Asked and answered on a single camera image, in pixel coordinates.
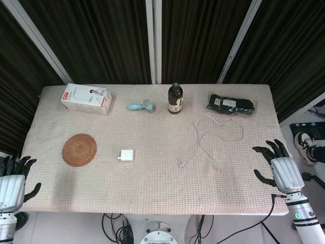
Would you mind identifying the black pleated curtain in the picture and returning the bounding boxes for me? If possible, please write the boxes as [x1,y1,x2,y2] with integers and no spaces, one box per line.
[161,0,254,84]
[0,5,61,153]
[223,0,325,123]
[19,0,153,86]

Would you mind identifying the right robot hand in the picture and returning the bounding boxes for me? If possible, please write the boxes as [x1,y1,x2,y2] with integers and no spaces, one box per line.
[252,139,305,194]

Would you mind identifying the black chair base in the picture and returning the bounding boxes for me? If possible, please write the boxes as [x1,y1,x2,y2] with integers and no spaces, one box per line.
[301,172,325,184]

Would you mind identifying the pink waffle table cloth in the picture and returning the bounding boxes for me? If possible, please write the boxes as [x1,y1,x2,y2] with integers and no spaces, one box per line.
[19,84,290,216]

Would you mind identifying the black screen device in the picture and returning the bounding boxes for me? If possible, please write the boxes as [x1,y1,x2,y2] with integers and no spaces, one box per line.
[289,121,325,140]

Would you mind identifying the teal handheld fan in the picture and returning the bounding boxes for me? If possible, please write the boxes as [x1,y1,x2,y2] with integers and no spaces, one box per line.
[126,98,156,114]

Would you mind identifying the black socks in plastic bag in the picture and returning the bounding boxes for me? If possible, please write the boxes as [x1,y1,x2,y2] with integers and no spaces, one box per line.
[207,94,256,115]

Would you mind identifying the white red product box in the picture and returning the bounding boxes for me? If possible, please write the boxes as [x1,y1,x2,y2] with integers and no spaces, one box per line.
[60,83,113,116]

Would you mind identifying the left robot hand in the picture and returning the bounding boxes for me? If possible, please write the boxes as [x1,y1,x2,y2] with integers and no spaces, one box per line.
[0,154,42,213]

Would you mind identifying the white frame post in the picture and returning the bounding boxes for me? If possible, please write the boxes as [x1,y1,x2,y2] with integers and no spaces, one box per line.
[145,0,163,84]
[5,0,73,86]
[217,0,270,84]

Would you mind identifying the white usb cable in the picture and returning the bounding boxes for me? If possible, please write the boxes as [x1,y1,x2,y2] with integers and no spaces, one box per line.
[179,114,245,173]

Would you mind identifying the round woven rattan coaster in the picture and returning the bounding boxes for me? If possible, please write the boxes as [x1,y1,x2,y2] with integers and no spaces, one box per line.
[62,134,99,167]

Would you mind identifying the brown glass bottle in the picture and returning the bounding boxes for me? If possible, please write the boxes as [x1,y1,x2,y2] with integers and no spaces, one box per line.
[167,82,184,114]

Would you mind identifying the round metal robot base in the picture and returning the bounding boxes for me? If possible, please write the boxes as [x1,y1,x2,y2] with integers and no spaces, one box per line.
[140,230,178,244]

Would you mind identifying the black white sneaker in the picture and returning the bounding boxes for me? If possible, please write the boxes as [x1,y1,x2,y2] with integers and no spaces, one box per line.
[294,131,318,167]

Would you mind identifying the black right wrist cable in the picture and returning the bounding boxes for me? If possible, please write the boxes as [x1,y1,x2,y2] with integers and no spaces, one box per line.
[223,193,279,244]

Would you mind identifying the white charger block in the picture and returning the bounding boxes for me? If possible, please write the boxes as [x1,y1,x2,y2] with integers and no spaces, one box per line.
[117,149,134,162]

